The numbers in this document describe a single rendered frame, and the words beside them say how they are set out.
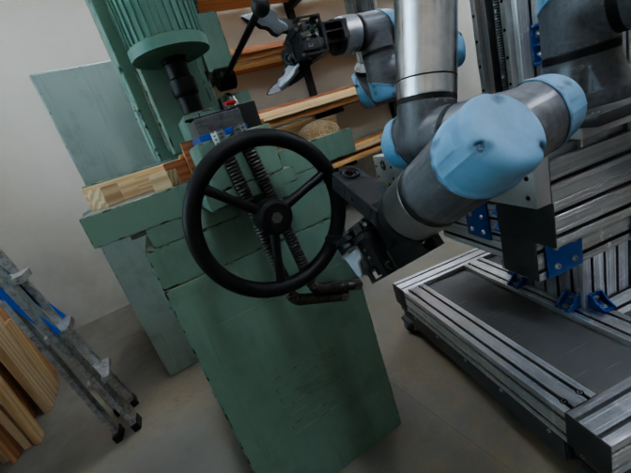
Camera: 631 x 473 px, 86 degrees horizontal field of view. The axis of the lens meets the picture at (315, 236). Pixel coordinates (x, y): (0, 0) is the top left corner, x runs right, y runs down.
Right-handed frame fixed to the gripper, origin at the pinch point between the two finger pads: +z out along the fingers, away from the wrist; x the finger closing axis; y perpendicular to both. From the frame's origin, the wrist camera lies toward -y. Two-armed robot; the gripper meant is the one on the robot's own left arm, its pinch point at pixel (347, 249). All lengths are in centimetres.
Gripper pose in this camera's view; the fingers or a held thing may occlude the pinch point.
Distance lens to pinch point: 58.4
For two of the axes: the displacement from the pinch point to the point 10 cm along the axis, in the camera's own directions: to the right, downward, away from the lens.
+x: 8.5, -3.9, 3.6
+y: 4.8, 8.5, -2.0
